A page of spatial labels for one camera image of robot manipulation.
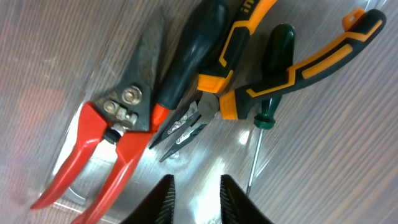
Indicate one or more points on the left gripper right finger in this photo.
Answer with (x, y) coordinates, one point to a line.
(236, 206)

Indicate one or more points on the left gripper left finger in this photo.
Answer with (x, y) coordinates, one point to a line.
(157, 207)

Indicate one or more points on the red handled pruning shears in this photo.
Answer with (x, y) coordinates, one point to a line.
(121, 116)

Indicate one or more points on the orange black pliers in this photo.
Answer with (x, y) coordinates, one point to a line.
(360, 26)

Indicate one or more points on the green handled screwdriver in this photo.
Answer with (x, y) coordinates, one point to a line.
(279, 55)

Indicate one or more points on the black red screwdriver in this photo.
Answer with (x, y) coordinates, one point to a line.
(200, 34)

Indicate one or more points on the clear plastic container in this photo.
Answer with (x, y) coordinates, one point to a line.
(331, 157)

